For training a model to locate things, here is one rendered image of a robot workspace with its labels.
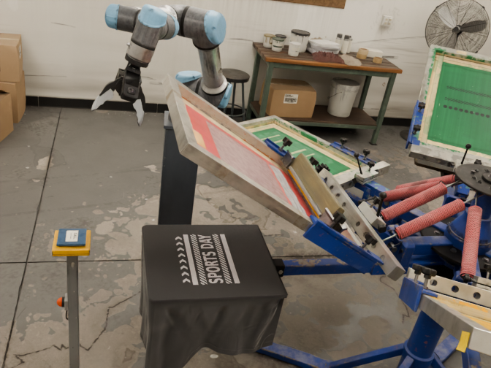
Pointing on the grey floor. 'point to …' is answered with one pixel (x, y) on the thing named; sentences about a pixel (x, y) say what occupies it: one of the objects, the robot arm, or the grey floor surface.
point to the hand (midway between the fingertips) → (115, 120)
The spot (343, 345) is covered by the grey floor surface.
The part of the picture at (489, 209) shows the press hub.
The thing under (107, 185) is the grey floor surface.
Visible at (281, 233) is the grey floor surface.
